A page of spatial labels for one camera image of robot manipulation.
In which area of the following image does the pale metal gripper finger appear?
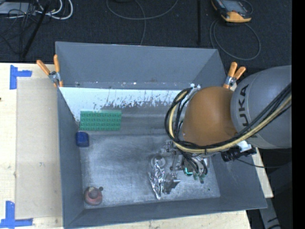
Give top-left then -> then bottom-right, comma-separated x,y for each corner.
164,172 -> 182,195
160,140 -> 177,157

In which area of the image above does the crumpled silver foil packet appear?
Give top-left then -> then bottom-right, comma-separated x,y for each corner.
147,154 -> 169,200

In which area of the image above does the grey metal bin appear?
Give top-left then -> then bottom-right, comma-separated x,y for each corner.
54,41 -> 268,229

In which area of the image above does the green studded flat block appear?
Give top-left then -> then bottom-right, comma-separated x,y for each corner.
79,110 -> 122,132

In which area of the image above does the red-brown round toy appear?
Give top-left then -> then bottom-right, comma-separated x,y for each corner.
83,186 -> 104,206

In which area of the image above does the blue cup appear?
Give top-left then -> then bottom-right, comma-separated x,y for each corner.
75,131 -> 90,148

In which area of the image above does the pale wood flat board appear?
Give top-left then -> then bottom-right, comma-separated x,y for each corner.
14,77 -> 63,219

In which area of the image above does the black cylinder on white bracket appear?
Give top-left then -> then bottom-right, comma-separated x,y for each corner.
220,139 -> 258,163

